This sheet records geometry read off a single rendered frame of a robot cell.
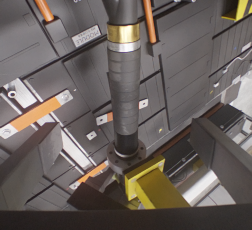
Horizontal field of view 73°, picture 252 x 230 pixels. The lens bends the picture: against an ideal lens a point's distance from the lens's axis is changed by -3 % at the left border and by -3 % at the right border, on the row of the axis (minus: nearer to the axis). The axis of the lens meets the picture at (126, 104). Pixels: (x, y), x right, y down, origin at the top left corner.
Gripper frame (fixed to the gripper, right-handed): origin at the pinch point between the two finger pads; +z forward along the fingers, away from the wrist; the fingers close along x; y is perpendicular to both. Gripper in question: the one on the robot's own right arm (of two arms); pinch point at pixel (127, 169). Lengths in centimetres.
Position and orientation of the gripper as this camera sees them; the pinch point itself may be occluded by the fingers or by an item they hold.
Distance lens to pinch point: 44.3
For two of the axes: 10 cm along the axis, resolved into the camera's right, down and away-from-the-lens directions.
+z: 4.8, -5.4, 6.9
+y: -0.2, -7.9, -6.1
